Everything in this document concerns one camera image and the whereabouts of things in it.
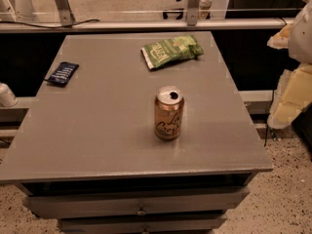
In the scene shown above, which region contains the white cylinder at left edge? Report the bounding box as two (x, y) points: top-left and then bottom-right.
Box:
(0, 83), (18, 107)

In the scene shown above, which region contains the black cable on rail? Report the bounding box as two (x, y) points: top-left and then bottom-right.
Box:
(0, 18), (101, 29)

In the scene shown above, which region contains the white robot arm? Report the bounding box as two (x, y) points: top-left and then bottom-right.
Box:
(267, 2), (312, 129)

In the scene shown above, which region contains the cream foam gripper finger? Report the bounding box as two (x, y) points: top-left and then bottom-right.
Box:
(267, 63), (312, 129)
(267, 24), (292, 50)

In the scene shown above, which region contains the green jalapeno chip bag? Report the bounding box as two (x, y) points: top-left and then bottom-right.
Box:
(141, 35), (204, 69)

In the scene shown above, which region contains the grey lower drawer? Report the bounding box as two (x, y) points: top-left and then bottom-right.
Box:
(59, 214), (226, 234)

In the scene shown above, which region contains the metal frame rail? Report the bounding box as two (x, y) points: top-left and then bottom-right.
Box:
(0, 18), (293, 33)

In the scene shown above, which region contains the grey metal bracket post left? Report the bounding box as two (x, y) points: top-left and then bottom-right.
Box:
(55, 0), (75, 26)

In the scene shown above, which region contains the blue rxbar blueberry bar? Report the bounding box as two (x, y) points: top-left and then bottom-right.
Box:
(46, 61), (79, 87)

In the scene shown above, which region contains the grey metal post centre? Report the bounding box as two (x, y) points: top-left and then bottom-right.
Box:
(186, 0), (200, 26)

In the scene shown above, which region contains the grey drawer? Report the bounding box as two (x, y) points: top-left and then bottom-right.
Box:
(59, 214), (226, 234)
(23, 186), (250, 219)

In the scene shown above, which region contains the grey upper drawer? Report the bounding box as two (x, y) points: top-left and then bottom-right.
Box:
(23, 186), (250, 219)

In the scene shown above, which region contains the orange La Croix can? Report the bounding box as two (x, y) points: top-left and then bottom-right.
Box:
(154, 86), (184, 140)

